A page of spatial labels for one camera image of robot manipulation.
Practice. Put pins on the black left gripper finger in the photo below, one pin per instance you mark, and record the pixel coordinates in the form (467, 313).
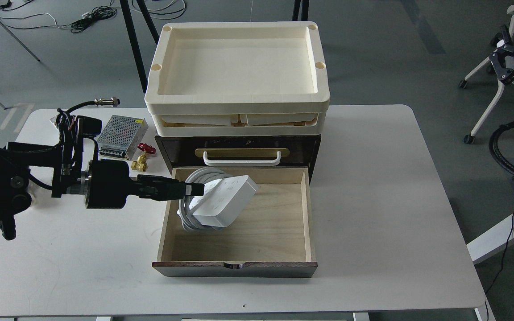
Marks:
(161, 188)

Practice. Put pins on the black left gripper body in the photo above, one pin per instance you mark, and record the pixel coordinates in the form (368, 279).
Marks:
(110, 184)

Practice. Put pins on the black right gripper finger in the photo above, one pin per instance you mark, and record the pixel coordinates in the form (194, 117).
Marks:
(505, 73)

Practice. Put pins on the white power strip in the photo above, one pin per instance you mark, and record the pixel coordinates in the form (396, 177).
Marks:
(225, 197)

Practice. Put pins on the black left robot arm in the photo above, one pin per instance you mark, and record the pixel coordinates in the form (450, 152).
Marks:
(56, 168)

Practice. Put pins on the metal mesh power supply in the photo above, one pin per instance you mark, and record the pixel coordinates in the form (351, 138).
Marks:
(121, 136)

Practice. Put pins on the open wooden drawer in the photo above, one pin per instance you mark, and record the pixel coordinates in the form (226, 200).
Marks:
(272, 238)

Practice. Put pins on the cream plastic tray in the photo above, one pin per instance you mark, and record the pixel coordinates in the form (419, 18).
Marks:
(238, 79)

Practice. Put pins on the brass valve red handle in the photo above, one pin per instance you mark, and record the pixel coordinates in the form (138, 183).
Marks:
(141, 163)

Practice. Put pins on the white beam with cable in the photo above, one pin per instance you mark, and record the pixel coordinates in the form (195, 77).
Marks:
(497, 239)

